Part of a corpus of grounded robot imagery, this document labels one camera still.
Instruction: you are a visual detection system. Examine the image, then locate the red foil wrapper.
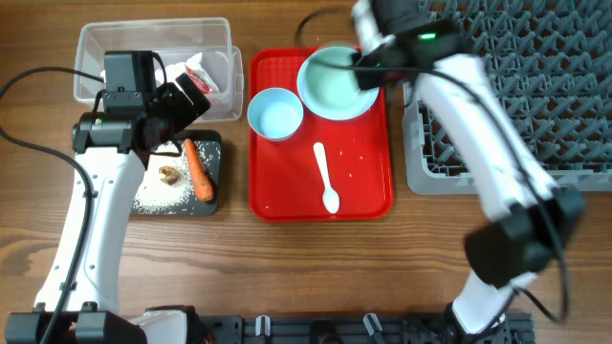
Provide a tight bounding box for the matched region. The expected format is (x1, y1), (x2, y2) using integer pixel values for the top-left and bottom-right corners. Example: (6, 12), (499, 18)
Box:
(185, 65), (212, 95)

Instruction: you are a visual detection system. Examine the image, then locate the white napkin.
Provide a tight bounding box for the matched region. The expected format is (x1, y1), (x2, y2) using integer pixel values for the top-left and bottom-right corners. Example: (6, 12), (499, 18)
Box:
(155, 53), (221, 94)

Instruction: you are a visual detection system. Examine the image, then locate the brown food scrap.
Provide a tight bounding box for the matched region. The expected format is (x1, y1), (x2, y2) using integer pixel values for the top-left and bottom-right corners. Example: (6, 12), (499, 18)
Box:
(158, 166), (181, 185)

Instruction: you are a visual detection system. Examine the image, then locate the green bowl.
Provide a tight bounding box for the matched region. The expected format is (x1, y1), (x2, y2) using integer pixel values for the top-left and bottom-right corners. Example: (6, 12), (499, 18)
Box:
(297, 46), (366, 113)

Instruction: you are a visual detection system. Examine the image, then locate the light blue plate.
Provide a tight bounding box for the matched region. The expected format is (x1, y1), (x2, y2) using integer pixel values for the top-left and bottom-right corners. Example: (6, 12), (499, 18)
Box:
(296, 46), (379, 121)

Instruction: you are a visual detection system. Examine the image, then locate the orange carrot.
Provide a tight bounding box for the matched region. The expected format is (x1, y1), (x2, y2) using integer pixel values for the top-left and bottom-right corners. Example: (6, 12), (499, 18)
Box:
(184, 139), (215, 203)

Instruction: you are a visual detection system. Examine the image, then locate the white rice pile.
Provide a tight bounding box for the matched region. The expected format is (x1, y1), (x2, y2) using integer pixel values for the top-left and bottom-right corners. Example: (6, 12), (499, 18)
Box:
(131, 139), (222, 215)

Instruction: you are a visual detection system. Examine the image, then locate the light blue bowl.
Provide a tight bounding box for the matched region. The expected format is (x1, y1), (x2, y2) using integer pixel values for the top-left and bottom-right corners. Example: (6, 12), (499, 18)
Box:
(247, 88), (304, 141)

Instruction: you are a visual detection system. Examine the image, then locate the white plastic spoon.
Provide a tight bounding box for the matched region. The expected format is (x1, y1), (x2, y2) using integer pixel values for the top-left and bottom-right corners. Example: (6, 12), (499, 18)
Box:
(313, 142), (340, 214)

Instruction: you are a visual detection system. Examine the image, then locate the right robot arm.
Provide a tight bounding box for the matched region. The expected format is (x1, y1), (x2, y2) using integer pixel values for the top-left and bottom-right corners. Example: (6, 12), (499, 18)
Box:
(351, 1), (584, 343)

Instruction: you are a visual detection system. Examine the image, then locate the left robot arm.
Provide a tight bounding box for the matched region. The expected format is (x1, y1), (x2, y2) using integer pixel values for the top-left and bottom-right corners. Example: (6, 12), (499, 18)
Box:
(5, 51), (210, 343)

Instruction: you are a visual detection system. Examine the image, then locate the grey dishwasher rack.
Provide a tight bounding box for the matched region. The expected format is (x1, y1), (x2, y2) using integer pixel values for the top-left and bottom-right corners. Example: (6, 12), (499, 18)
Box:
(417, 0), (611, 192)

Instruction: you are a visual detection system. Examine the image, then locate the clear plastic bin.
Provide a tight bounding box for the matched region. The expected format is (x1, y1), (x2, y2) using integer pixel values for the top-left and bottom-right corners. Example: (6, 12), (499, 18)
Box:
(75, 17), (244, 122)

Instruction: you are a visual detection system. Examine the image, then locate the black plastic tray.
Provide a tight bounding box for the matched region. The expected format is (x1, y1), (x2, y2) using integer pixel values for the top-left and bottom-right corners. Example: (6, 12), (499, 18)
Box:
(128, 127), (223, 216)

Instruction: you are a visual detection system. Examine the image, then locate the red serving tray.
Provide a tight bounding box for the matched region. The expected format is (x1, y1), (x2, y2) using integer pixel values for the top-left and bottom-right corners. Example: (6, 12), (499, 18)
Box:
(248, 46), (395, 224)

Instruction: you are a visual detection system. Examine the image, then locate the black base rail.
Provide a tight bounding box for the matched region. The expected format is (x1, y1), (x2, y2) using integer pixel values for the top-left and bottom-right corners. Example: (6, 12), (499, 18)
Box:
(190, 312), (535, 344)

